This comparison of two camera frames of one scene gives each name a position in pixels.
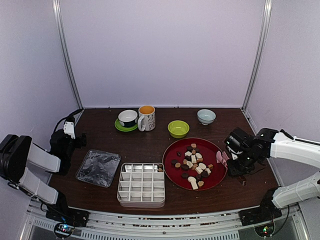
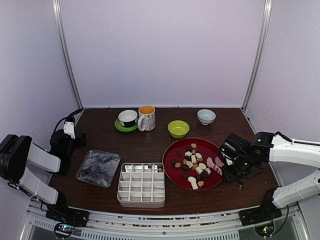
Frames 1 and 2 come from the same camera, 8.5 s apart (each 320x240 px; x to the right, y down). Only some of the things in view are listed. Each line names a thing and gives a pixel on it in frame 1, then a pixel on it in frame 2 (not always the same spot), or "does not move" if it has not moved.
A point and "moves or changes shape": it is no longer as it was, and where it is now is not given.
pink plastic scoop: [220, 158] moves or changes shape
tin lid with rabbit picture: [98, 168] does not move
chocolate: [160, 168] does not move
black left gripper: [81, 141] does not move
